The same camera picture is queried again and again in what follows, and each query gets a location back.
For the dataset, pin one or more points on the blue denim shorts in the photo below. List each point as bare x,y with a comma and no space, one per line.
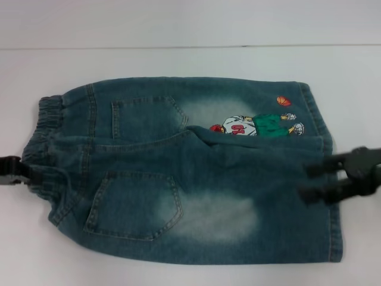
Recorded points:
190,184

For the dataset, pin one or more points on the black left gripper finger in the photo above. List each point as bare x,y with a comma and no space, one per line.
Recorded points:
10,164
13,180

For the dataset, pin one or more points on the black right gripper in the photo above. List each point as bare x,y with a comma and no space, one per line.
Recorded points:
360,169

